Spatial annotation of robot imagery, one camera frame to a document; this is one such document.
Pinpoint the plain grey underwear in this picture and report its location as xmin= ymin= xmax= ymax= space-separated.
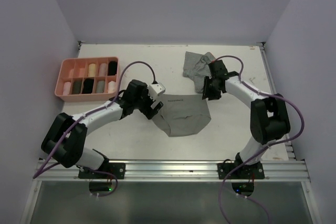
xmin=152 ymin=94 xmax=212 ymax=137

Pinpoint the beige navy-trimmed underwear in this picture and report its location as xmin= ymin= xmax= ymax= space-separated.
xmin=87 ymin=63 xmax=97 ymax=77

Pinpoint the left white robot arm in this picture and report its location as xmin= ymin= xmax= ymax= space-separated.
xmin=41 ymin=80 xmax=165 ymax=178

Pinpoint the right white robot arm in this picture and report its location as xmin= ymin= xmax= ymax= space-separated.
xmin=202 ymin=60 xmax=290 ymax=179

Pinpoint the grey striped underwear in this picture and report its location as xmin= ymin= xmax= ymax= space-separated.
xmin=183 ymin=51 xmax=216 ymax=93

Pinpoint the white rolled cloth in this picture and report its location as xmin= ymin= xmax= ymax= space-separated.
xmin=108 ymin=81 xmax=118 ymax=93

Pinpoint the black rolled cloth back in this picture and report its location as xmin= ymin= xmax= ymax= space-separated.
xmin=108 ymin=61 xmax=118 ymax=76

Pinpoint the black rolled cloth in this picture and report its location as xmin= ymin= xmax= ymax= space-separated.
xmin=108 ymin=61 xmax=118 ymax=76
xmin=82 ymin=78 xmax=94 ymax=94

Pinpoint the grey rolled cloth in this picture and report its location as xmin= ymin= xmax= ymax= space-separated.
xmin=96 ymin=80 xmax=105 ymax=93

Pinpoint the beige rolled cloth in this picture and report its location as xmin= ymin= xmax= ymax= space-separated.
xmin=98 ymin=63 xmax=108 ymax=77

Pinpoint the black rolled cloth front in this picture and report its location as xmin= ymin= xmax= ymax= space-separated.
xmin=82 ymin=78 xmax=94 ymax=94

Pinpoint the pink divided storage tray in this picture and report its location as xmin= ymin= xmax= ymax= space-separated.
xmin=55 ymin=57 xmax=121 ymax=102

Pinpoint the olive rolled cloth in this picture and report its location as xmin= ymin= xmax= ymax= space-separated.
xmin=71 ymin=80 xmax=82 ymax=94

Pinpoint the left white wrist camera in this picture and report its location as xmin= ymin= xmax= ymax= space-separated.
xmin=148 ymin=83 xmax=165 ymax=101

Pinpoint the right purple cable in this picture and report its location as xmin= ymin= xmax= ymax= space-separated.
xmin=212 ymin=55 xmax=306 ymax=224

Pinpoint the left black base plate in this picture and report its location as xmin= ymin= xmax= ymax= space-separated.
xmin=78 ymin=162 xmax=126 ymax=179

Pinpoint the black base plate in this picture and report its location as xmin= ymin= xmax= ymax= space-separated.
xmin=78 ymin=162 xmax=126 ymax=179
xmin=217 ymin=159 xmax=265 ymax=180

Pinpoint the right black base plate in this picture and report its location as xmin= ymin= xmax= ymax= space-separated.
xmin=217 ymin=159 xmax=265 ymax=180

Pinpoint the aluminium mounting rail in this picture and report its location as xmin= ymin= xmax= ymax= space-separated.
xmin=36 ymin=160 xmax=310 ymax=183

